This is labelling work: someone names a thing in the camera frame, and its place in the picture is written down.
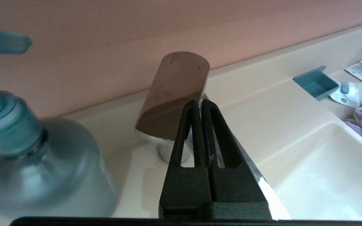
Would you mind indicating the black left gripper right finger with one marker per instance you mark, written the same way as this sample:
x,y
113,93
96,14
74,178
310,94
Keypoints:
x,y
231,185

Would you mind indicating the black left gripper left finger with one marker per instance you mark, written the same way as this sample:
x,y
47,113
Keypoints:
x,y
187,185

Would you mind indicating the chrome sink faucet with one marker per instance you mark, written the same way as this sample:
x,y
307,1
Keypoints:
x,y
174,88

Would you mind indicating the beige sink basin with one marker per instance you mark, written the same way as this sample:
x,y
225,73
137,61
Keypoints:
x,y
309,175

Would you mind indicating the blue soap tray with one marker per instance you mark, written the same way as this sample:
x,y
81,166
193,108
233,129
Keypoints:
x,y
317,83

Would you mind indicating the grey soap pump bottle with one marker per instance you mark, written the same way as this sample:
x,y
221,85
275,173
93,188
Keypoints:
x,y
42,172

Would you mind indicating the small white blue sachet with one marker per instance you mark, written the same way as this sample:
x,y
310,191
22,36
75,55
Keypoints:
x,y
346,94

